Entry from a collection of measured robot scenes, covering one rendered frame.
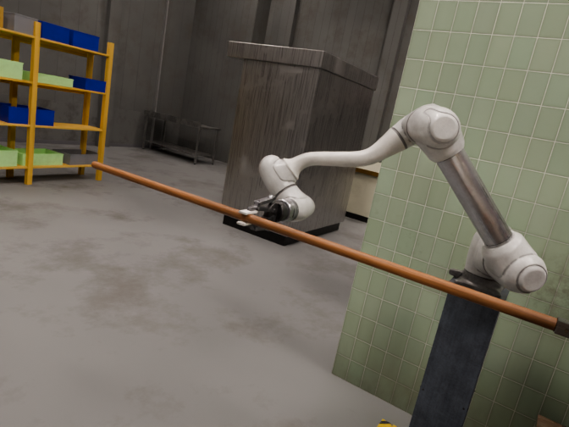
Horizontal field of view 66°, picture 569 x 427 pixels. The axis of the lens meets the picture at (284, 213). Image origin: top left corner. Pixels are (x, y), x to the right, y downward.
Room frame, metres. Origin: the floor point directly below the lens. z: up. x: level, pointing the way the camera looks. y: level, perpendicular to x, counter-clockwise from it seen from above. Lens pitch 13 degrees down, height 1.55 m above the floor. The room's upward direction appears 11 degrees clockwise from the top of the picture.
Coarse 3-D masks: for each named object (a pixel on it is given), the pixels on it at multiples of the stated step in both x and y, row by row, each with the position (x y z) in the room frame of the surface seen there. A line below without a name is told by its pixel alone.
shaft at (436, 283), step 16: (128, 176) 1.67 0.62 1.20; (176, 192) 1.54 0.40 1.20; (208, 208) 1.47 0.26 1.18; (224, 208) 1.43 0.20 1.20; (256, 224) 1.36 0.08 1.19; (272, 224) 1.33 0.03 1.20; (304, 240) 1.27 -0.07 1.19; (320, 240) 1.25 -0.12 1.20; (352, 256) 1.19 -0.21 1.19; (368, 256) 1.18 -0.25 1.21; (400, 272) 1.12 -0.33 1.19; (416, 272) 1.11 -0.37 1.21; (448, 288) 1.06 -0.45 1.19; (464, 288) 1.05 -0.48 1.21; (480, 304) 1.03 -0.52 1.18; (496, 304) 1.00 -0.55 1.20; (512, 304) 1.00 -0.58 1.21; (528, 320) 0.97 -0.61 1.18; (544, 320) 0.95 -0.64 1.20
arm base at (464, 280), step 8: (456, 272) 1.80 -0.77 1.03; (464, 272) 1.76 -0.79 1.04; (456, 280) 1.73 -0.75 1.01; (464, 280) 1.72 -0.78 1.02; (472, 280) 1.71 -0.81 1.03; (480, 280) 1.69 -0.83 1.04; (488, 280) 1.69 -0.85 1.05; (472, 288) 1.70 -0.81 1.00; (480, 288) 1.68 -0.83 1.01; (488, 288) 1.68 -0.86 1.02; (496, 288) 1.69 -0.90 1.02; (504, 288) 1.77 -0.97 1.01; (496, 296) 1.65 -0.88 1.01
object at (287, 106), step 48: (240, 48) 5.51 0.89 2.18; (288, 48) 5.18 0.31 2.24; (240, 96) 5.50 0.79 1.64; (288, 96) 5.16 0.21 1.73; (336, 96) 5.47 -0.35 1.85; (240, 144) 5.44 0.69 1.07; (288, 144) 5.10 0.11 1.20; (336, 144) 5.71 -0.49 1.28; (240, 192) 5.38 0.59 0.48; (336, 192) 6.00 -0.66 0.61; (288, 240) 5.13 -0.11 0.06
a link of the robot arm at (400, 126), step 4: (428, 104) 1.68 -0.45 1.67; (432, 104) 1.68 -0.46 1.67; (412, 112) 1.63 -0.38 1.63; (408, 116) 1.64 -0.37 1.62; (400, 120) 1.69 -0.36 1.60; (404, 120) 1.65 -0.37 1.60; (396, 124) 1.69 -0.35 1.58; (400, 124) 1.67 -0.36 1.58; (404, 124) 1.64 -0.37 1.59; (396, 128) 1.67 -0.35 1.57; (400, 128) 1.66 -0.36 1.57; (404, 128) 1.64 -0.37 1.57; (400, 132) 1.65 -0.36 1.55; (404, 132) 1.65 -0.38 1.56; (404, 136) 1.65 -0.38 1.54; (408, 136) 1.63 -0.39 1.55; (404, 140) 1.65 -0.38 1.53; (408, 140) 1.65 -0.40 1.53; (412, 140) 1.62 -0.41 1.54; (408, 144) 1.66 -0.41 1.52; (412, 144) 1.67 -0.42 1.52; (416, 144) 1.66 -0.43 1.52
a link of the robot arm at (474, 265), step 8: (472, 240) 1.77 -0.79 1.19; (480, 240) 1.72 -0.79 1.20; (472, 248) 1.75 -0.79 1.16; (480, 248) 1.69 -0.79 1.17; (472, 256) 1.73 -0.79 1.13; (480, 256) 1.68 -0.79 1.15; (472, 264) 1.73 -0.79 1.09; (480, 264) 1.67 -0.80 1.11; (472, 272) 1.72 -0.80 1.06; (480, 272) 1.70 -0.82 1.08
